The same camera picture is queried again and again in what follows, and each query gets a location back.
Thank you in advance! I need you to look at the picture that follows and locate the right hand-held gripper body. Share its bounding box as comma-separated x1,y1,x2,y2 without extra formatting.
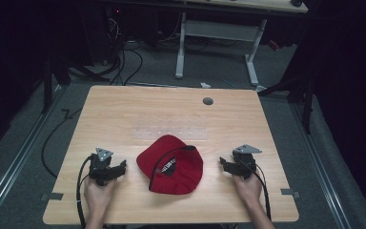
225,144,263,180

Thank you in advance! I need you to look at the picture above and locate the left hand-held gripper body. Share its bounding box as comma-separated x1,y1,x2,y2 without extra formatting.
88,147,122,187

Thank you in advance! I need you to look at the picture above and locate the red baseball cap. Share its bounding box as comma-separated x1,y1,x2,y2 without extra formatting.
135,135,204,196

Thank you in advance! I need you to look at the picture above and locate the person's right hand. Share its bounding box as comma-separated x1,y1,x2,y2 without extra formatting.
233,171,264,209

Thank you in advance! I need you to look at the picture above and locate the person's left hand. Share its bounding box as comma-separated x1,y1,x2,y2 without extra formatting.
83,177,118,214

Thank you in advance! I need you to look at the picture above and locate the grey tape strip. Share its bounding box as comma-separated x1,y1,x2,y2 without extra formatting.
41,192,65,202
280,188,301,199

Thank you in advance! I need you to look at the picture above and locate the black stand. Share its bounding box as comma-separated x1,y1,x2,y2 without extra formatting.
41,31,111,115
257,47,318,135

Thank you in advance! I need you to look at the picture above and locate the white-legged wooden desk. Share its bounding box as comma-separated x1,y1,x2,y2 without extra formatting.
158,0,309,87

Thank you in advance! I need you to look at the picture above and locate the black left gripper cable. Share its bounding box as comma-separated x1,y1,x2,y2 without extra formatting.
75,155,94,229

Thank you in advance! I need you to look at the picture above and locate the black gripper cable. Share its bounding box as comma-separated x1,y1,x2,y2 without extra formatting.
247,161,273,221
75,155,94,229

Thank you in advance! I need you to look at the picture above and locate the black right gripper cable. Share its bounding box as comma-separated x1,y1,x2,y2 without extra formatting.
247,161,273,221

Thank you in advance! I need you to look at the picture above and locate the black floor cable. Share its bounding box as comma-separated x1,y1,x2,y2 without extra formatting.
41,108,83,179

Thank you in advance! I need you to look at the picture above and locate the metal floor rail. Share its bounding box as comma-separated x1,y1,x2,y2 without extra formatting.
291,101,353,229
0,85,68,223

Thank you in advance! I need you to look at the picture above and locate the bundle of black cables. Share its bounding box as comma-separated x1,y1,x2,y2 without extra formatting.
101,9,144,86

